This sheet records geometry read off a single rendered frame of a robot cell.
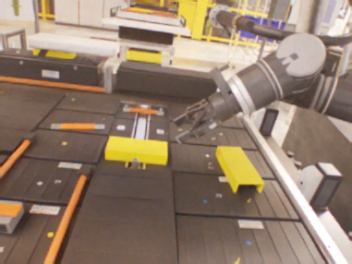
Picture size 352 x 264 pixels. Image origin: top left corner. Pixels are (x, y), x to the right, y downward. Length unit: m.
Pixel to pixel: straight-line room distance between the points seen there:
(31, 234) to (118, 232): 0.15
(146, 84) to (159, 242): 0.74
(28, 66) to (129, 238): 0.88
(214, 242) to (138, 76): 0.75
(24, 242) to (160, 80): 0.78
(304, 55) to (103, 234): 0.55
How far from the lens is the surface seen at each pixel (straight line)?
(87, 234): 0.50
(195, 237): 0.52
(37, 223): 0.54
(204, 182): 0.64
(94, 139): 0.76
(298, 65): 0.63
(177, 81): 1.08
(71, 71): 1.13
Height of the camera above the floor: 1.39
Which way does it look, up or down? 28 degrees down
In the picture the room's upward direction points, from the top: 9 degrees clockwise
